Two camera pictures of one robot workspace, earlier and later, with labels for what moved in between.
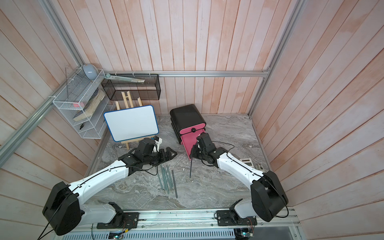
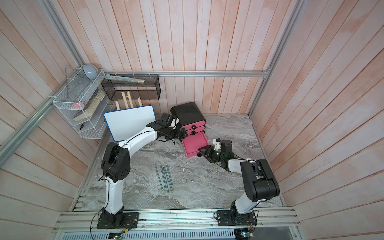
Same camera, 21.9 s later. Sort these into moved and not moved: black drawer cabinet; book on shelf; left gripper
Moved: left gripper
Not moved: black drawer cabinet; book on shelf
